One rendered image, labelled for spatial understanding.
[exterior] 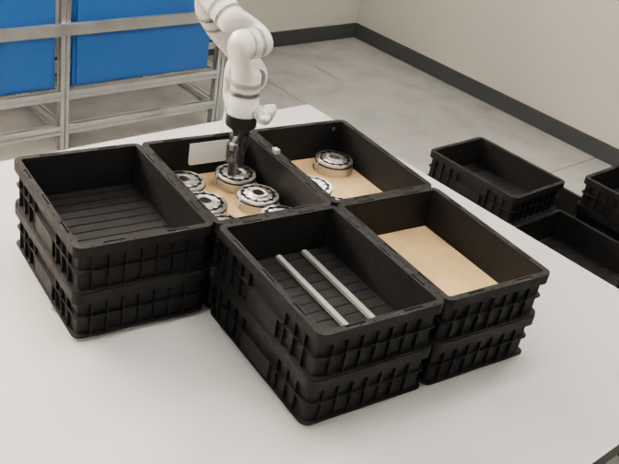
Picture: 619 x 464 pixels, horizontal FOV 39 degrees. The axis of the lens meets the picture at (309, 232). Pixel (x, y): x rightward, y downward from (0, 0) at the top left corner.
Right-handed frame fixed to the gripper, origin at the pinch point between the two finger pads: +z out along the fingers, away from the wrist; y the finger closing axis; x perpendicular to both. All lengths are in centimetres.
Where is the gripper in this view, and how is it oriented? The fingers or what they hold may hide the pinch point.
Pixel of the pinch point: (235, 165)
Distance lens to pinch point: 214.0
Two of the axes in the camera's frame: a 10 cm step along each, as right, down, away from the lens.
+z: -1.5, 8.5, 5.1
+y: -2.0, 4.8, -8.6
